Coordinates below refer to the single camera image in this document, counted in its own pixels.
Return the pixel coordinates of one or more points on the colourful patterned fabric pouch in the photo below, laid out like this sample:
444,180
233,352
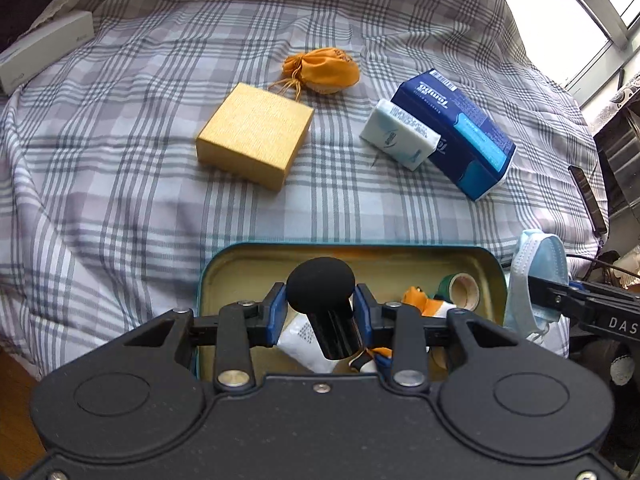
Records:
370,360

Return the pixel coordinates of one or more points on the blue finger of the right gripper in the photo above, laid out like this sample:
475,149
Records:
598,309

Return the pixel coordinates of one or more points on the green tape roll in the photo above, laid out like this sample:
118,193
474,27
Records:
444,289

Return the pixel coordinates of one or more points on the white small tissue pack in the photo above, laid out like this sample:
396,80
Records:
399,135

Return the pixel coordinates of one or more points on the teal gold metal tin tray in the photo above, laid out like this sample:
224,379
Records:
247,271

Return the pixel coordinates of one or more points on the blue tissue pack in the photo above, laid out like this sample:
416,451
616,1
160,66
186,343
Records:
473,153

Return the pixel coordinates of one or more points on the gold cardboard box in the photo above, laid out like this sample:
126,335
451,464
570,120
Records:
254,134

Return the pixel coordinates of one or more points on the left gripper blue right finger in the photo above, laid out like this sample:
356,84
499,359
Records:
367,313

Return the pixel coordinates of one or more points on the black foam-head massager attachment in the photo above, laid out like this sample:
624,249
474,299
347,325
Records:
321,288

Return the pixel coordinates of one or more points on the orange drawstring pouch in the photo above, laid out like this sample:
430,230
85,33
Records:
324,71

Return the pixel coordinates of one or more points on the white sachet packet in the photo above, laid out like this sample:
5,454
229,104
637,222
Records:
299,342

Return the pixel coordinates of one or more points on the grey plaid bed sheet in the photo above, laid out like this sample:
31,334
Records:
108,218

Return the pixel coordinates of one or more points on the beige tape roll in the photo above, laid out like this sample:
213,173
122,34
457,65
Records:
464,291

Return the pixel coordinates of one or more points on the white vivo phone box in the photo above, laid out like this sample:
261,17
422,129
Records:
42,47

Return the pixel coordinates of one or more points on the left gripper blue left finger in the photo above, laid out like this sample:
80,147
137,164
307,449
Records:
274,313

